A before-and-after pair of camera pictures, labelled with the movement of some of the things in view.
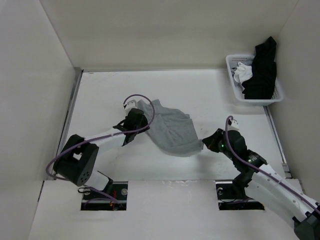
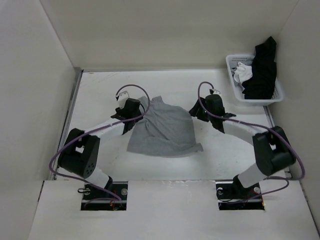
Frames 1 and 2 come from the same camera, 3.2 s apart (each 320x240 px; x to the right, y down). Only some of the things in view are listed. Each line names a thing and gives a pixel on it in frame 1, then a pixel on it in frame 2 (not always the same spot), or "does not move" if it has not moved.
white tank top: x=243 y=73 does not move
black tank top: x=262 y=85 does not move
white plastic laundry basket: x=232 y=61 does not move
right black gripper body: x=217 y=144 to x=201 y=114
